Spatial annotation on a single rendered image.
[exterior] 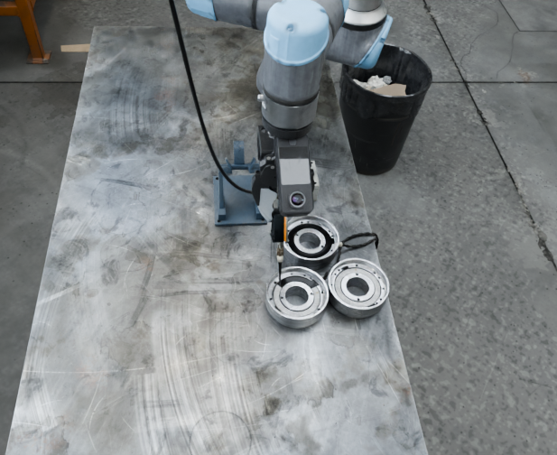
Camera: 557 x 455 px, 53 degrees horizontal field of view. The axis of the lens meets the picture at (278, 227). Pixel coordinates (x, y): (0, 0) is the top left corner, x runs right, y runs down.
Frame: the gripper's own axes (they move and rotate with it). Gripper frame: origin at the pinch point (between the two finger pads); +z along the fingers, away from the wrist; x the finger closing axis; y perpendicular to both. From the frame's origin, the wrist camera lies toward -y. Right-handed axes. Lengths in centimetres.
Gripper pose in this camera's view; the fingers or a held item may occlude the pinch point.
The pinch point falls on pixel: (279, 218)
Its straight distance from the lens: 91.9
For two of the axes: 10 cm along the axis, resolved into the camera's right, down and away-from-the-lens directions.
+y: -1.0, -7.8, 6.2
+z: -0.7, 6.3, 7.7
